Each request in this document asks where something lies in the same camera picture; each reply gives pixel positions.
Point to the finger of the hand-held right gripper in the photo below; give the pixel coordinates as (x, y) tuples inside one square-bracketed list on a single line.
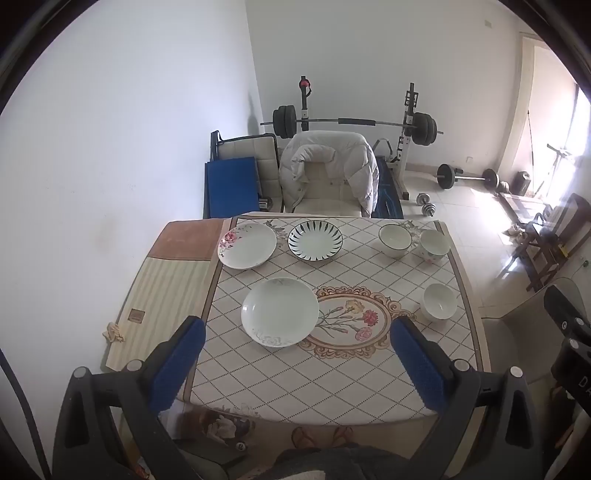
[(570, 309)]

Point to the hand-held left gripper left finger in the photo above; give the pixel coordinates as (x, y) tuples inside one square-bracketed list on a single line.
[(180, 364)]

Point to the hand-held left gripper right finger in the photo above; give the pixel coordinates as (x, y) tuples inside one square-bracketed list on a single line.
[(418, 369)]

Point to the plain white bowl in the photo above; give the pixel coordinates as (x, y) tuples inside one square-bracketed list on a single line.
[(440, 301)]

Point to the grey floral white plate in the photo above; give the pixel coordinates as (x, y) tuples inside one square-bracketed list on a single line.
[(279, 316)]

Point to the blue-rimmed white bowl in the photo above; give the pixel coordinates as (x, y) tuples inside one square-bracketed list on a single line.
[(434, 244)]

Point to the dark-rimmed white bowl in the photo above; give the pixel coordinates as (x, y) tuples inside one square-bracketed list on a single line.
[(395, 239)]

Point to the pink floral white plate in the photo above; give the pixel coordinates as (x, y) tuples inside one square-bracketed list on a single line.
[(247, 247)]

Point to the long barbell with black plates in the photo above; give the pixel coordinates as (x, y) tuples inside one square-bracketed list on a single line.
[(323, 121)]

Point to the dark wooden chair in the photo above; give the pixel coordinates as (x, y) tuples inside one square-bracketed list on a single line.
[(540, 249)]

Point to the floral printed bag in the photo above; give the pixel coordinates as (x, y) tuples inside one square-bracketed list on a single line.
[(217, 422)]

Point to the crumpled yellowish tissue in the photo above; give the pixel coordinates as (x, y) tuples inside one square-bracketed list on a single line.
[(113, 332)]

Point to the beige brown striped mat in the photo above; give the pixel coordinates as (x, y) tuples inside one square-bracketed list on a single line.
[(171, 281)]

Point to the floral diamond-pattern tablecloth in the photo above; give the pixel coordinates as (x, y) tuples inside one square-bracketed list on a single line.
[(323, 383)]

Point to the pair of light shoes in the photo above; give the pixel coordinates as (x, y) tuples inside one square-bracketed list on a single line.
[(512, 229)]

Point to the person's right foot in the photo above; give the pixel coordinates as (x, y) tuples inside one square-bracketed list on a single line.
[(344, 435)]

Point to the person's foot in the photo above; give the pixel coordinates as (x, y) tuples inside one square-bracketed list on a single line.
[(302, 436), (344, 435)]

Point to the small metal can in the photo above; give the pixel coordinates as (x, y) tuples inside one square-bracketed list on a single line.
[(240, 446)]

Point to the person's grey clothing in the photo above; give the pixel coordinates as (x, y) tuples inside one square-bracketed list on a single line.
[(332, 464)]

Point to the person's left foot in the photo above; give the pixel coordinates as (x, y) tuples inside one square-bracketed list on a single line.
[(302, 436)]

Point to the dark waste bin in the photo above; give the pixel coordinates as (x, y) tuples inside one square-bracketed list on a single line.
[(522, 183)]

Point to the dark kettlebell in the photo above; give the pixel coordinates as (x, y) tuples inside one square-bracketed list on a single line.
[(503, 187)]

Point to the metal exercise stand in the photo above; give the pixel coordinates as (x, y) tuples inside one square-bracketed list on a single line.
[(561, 157)]

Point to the chrome dumbbell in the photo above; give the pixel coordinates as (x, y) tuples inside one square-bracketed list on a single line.
[(426, 205)]

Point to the thin dark stick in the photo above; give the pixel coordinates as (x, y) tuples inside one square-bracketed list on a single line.
[(531, 147)]

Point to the short barbell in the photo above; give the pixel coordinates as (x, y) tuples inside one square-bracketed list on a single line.
[(468, 176)]

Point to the blue bench pad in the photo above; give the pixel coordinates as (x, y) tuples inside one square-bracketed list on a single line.
[(387, 194)]

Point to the blue folded exercise mat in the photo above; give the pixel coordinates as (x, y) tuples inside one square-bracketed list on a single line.
[(231, 184)]

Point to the cream upholstered chair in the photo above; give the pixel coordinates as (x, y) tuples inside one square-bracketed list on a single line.
[(323, 194)]

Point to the white down jacket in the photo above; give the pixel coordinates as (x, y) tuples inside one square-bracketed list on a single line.
[(360, 170)]

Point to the white barbell rack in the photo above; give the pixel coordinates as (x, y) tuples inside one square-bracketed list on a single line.
[(409, 115)]

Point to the cream folded chair black frame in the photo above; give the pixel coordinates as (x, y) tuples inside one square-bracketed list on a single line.
[(244, 147)]

